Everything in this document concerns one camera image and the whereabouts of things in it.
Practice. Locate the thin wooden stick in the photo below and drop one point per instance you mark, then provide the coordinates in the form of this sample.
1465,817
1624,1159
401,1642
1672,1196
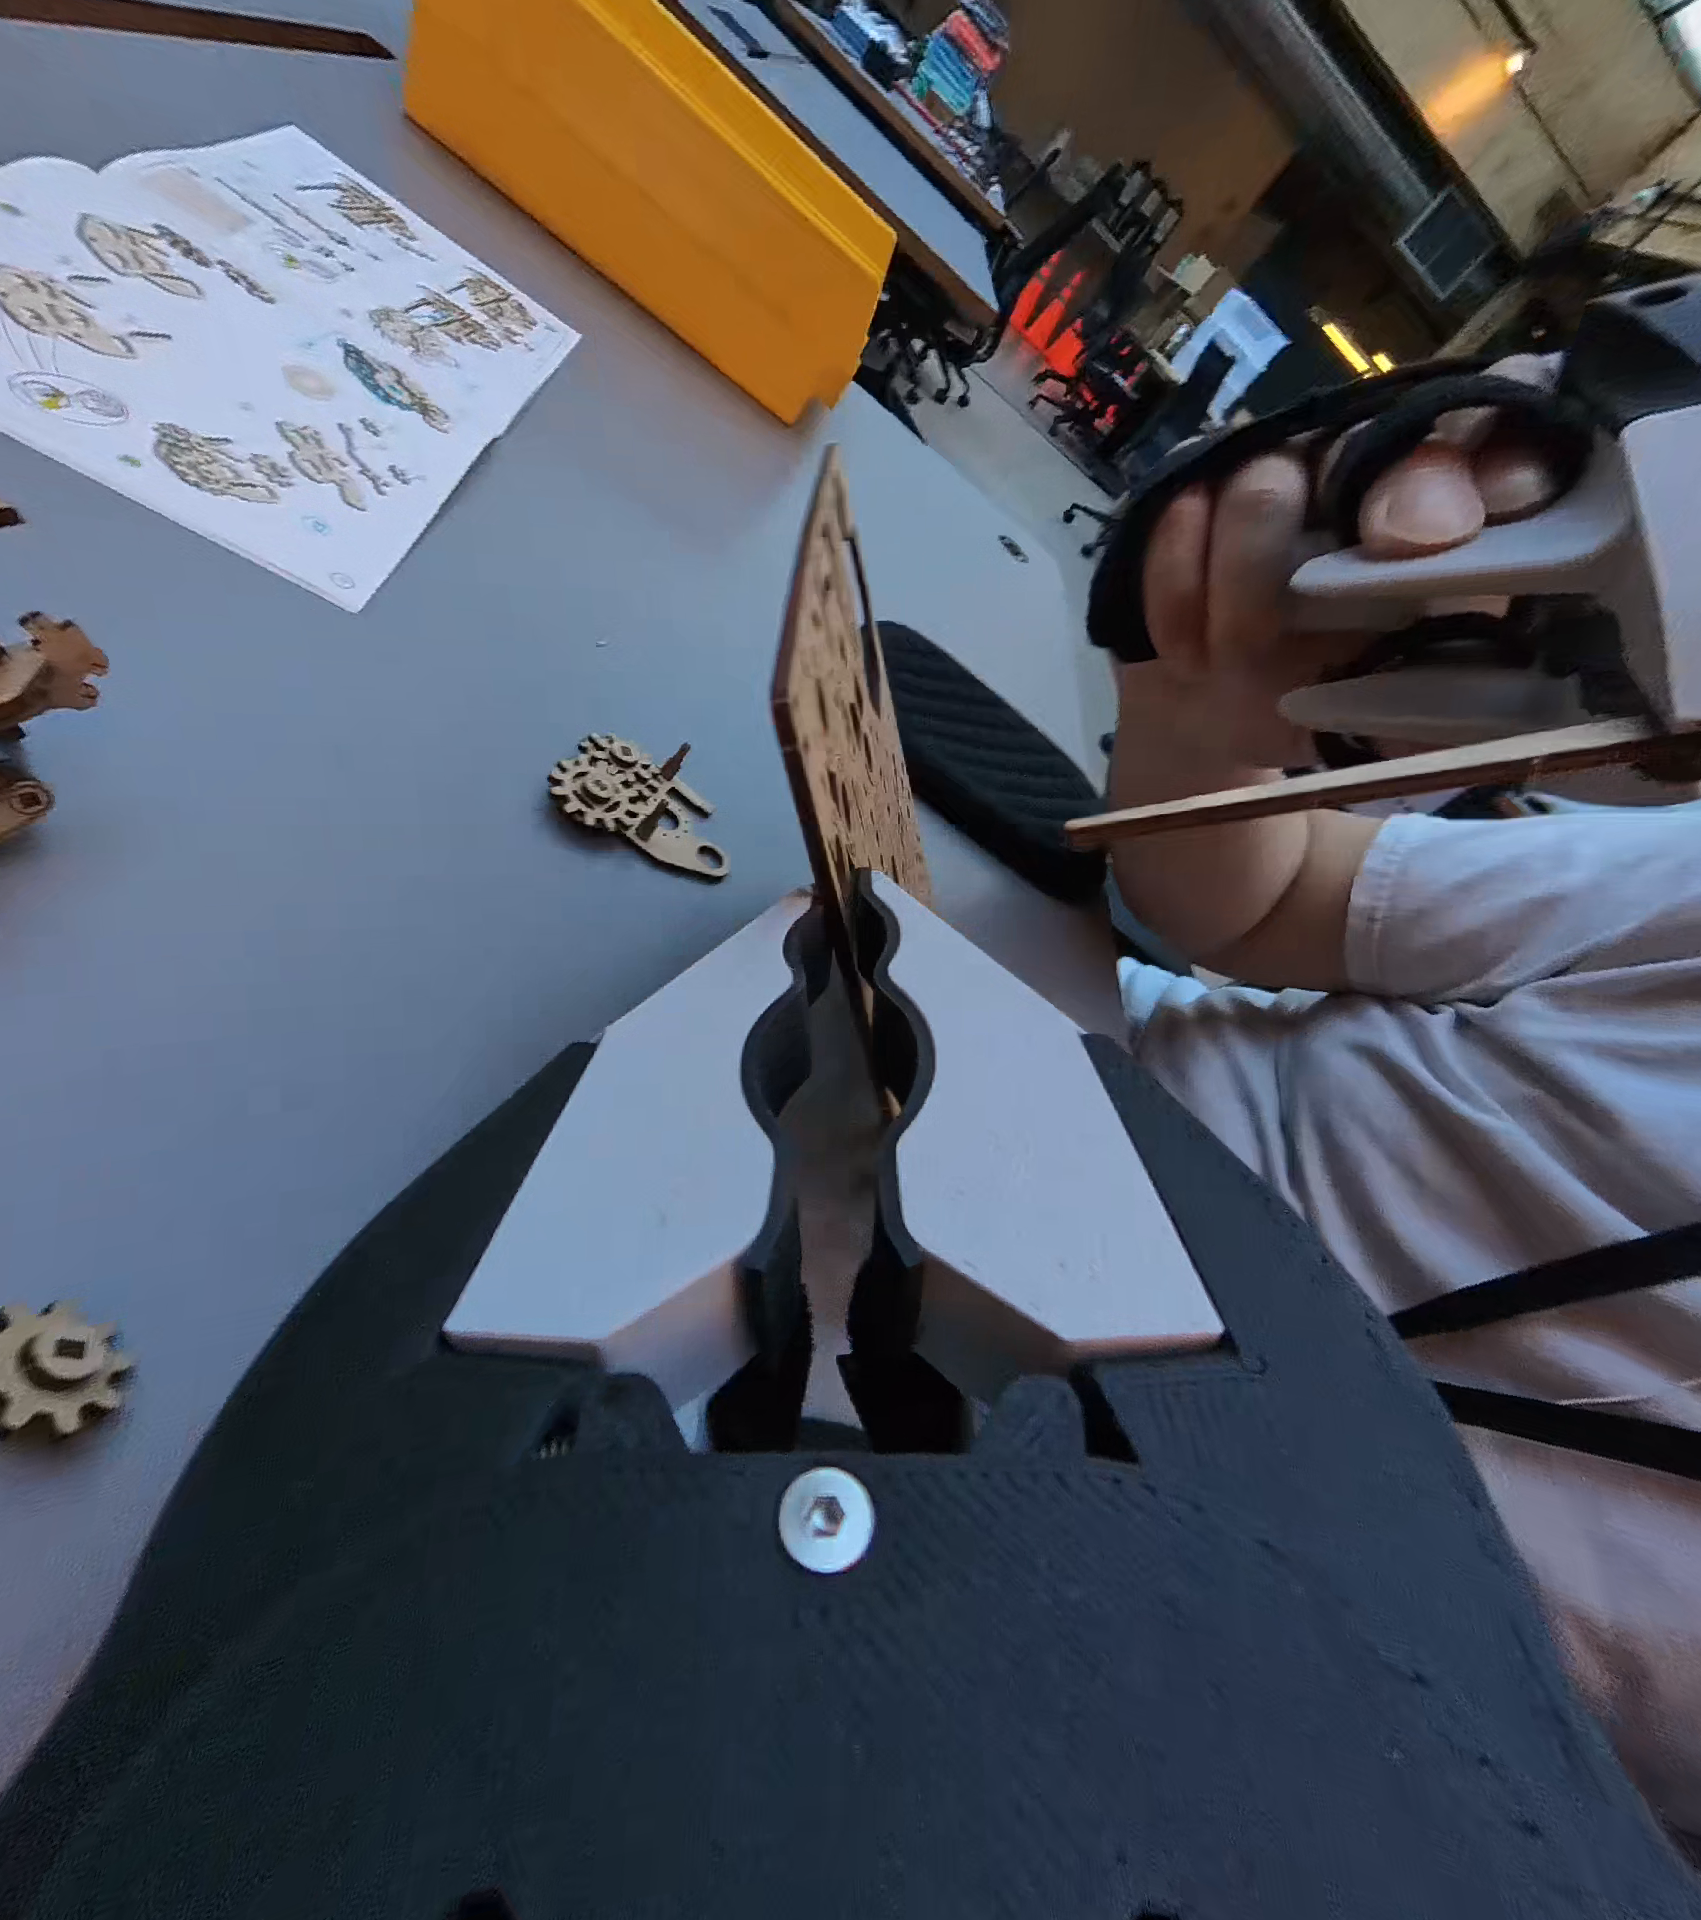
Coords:
1318,788

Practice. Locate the yellow plastic bin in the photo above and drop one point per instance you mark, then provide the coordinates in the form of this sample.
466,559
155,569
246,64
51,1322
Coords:
641,167

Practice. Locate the person's white shirt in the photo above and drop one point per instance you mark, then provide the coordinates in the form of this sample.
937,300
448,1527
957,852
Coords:
1540,1123

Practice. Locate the silver ventilation duct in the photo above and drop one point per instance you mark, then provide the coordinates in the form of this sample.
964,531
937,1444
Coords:
1318,90

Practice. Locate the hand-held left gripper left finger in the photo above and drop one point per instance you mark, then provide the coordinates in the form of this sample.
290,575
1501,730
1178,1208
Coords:
609,1199

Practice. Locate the person's right hand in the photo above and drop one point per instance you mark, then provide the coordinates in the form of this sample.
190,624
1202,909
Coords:
1225,633

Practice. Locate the row of black office chairs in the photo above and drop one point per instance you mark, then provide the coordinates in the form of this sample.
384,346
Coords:
922,341

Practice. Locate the wooden laser-cut parts sheet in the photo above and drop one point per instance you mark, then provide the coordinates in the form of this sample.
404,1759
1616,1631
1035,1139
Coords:
850,751

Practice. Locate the wall air vent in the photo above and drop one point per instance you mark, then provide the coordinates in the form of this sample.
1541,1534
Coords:
1449,247

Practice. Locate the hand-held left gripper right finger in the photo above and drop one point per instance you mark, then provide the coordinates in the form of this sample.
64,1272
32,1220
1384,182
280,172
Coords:
1029,1199

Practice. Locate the person's right forearm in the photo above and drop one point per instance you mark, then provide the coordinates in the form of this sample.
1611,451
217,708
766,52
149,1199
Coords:
1240,917

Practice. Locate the white instruction booklet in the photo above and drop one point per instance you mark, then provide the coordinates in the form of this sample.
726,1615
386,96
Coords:
190,329

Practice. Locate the wall lamp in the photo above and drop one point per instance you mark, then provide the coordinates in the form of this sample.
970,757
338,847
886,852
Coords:
1510,59

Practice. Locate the small wooden gear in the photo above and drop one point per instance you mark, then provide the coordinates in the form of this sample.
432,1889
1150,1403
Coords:
41,1370

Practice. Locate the long grey table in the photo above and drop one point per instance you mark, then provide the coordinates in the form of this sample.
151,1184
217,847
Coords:
866,135

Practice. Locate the black wrist rest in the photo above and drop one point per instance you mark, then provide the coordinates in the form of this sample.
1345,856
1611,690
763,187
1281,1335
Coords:
983,751

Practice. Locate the stack of colourful items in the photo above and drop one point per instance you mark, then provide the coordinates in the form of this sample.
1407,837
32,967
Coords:
957,59

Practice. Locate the wooden gear assembly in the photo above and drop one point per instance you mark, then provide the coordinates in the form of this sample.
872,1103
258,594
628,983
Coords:
609,788

